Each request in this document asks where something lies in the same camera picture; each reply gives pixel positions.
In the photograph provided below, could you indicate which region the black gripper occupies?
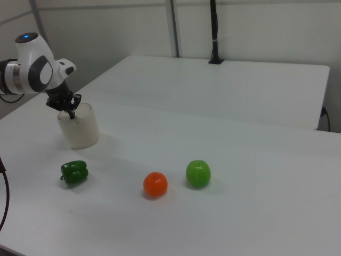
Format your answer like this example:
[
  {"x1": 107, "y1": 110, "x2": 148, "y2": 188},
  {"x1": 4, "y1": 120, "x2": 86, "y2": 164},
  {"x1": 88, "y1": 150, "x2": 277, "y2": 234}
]
[{"x1": 44, "y1": 81, "x2": 83, "y2": 120}]

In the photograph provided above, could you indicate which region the cream garbage bin body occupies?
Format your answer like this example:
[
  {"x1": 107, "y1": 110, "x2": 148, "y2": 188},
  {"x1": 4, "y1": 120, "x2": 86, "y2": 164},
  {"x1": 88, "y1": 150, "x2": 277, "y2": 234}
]
[{"x1": 56, "y1": 103, "x2": 100, "y2": 149}]

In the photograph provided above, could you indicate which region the green toy bell pepper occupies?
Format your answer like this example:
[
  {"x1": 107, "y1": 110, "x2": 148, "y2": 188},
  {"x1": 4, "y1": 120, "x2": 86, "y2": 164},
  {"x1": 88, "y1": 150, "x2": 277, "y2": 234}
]
[{"x1": 60, "y1": 159, "x2": 89, "y2": 185}]

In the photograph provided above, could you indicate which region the orange toy mandarin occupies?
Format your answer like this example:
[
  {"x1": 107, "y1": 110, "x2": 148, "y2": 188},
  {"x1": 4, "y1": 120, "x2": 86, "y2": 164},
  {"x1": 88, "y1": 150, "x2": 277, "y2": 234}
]
[{"x1": 143, "y1": 172, "x2": 168, "y2": 198}]

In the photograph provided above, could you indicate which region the adjoining white table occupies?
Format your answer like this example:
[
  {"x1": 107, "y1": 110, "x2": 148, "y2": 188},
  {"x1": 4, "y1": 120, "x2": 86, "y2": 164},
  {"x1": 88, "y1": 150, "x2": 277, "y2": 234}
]
[{"x1": 79, "y1": 55, "x2": 331, "y2": 132}]

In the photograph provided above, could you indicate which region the green toy apple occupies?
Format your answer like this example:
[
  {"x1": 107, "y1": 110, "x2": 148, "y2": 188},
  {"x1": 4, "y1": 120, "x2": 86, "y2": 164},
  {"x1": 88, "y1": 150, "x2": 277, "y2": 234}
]
[{"x1": 185, "y1": 159, "x2": 212, "y2": 189}]

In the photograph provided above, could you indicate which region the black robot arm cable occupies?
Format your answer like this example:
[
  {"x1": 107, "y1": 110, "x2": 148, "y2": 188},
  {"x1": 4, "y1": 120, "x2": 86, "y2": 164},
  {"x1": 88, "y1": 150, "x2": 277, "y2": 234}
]
[{"x1": 0, "y1": 92, "x2": 26, "y2": 104}]

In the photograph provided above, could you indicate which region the black hanging cable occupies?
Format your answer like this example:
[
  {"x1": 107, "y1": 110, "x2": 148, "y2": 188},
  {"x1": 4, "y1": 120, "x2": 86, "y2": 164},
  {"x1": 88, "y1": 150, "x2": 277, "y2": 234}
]
[{"x1": 0, "y1": 156, "x2": 11, "y2": 231}]

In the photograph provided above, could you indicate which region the black camera pole with band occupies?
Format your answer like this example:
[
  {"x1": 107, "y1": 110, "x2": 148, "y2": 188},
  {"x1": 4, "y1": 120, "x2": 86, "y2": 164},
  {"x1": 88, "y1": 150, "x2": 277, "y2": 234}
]
[{"x1": 208, "y1": 0, "x2": 225, "y2": 65}]

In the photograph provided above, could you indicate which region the black cable at table end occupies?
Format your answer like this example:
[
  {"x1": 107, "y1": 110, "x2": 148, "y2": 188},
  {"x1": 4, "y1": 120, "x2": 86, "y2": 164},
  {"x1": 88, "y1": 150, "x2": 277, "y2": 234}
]
[{"x1": 321, "y1": 106, "x2": 331, "y2": 132}]

